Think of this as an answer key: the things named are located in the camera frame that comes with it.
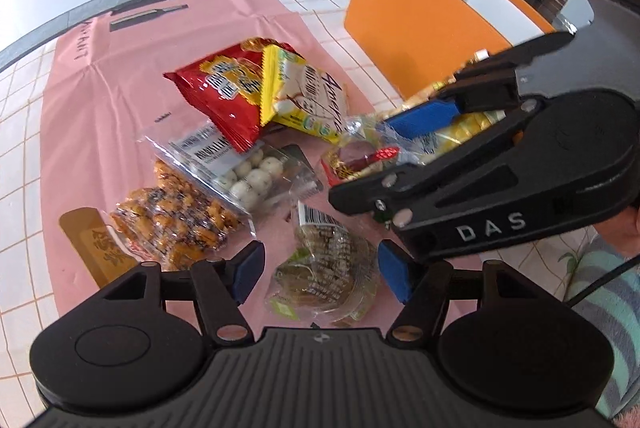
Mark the clear bag of white balls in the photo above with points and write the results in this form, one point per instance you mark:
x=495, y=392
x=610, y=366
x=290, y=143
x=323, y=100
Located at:
x=250, y=178

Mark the yellow foil snack packet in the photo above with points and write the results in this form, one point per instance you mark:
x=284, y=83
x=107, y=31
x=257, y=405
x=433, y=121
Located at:
x=450, y=138

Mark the striped clothing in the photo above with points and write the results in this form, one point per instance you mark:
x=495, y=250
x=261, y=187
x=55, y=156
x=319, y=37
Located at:
x=615, y=308

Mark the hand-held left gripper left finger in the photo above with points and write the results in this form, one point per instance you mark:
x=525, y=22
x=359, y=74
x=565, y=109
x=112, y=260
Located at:
x=248, y=270

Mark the clear bag of brown cookies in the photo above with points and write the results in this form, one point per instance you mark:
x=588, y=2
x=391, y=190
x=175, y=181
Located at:
x=320, y=268

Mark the flat gold packet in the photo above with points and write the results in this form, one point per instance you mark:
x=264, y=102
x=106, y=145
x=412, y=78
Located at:
x=90, y=243

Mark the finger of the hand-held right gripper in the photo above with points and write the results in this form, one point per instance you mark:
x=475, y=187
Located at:
x=430, y=180
x=422, y=119

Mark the person's right forearm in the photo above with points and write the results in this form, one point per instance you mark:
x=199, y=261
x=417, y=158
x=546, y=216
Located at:
x=622, y=233

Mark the red snack packet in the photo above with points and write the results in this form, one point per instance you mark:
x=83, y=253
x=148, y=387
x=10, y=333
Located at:
x=220, y=83

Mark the clear bag of candies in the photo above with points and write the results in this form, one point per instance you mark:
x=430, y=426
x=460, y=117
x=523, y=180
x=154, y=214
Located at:
x=357, y=148

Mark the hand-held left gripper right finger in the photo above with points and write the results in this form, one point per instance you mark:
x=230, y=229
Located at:
x=395, y=270

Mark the yellow and white snack packet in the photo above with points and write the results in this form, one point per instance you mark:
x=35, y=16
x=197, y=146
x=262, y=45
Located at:
x=310, y=93

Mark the clear bag of fried nuts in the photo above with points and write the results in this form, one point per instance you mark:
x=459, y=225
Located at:
x=170, y=218

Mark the pink mat with bottle print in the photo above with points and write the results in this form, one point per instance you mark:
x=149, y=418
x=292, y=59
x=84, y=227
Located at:
x=125, y=73

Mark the orange cardboard box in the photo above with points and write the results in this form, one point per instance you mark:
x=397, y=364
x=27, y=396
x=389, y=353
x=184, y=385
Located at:
x=400, y=18

